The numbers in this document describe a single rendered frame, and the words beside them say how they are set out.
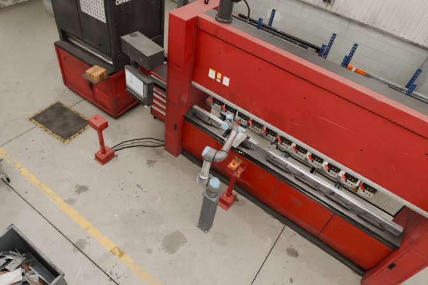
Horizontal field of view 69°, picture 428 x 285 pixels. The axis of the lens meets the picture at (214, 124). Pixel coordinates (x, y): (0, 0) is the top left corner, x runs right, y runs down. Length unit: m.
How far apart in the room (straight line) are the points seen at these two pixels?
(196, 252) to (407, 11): 5.73
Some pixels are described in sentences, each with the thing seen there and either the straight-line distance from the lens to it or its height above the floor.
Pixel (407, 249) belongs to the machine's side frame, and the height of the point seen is 1.02.
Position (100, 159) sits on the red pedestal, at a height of 0.06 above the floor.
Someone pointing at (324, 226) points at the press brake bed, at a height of 0.44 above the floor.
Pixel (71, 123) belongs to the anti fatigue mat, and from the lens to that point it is 5.61.
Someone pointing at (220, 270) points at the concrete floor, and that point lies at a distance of 4.15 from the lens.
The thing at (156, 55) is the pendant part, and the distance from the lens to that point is 3.59.
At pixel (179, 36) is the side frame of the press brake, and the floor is 2.08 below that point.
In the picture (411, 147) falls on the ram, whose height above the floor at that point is 2.00.
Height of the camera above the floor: 3.84
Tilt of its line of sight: 44 degrees down
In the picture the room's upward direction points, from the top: 10 degrees clockwise
